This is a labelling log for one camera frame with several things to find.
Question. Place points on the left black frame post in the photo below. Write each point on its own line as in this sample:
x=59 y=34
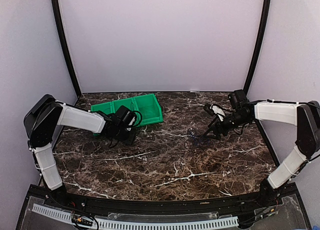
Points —
x=64 y=46

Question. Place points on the left green plastic bin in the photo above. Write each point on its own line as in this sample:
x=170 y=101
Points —
x=105 y=110

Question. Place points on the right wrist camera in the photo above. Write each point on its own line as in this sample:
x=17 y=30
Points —
x=238 y=99

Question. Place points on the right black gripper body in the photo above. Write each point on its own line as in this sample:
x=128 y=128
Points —
x=238 y=121

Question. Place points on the black front rail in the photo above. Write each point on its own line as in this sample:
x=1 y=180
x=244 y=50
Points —
x=224 y=205

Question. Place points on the right green plastic bin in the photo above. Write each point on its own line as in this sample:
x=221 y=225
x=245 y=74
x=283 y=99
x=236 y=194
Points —
x=150 y=109

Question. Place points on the black frame post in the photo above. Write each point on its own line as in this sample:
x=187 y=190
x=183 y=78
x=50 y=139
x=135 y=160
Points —
x=64 y=46
x=258 y=45

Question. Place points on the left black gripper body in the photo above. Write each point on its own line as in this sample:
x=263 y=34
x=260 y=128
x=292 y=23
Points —
x=121 y=136

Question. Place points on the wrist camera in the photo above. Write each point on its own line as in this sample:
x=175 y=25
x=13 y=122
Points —
x=238 y=99
x=129 y=118

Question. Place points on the right black frame post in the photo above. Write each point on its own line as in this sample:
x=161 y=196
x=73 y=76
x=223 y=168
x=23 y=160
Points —
x=258 y=45

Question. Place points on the white slotted cable duct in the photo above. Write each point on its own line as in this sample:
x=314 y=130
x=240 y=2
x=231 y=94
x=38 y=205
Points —
x=100 y=223

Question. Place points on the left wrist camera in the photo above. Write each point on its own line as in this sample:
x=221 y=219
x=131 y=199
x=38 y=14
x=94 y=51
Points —
x=129 y=118

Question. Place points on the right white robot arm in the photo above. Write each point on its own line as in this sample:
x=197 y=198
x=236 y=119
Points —
x=304 y=115

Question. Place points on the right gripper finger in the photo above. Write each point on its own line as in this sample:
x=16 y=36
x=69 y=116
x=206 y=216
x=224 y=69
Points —
x=216 y=120
x=212 y=133

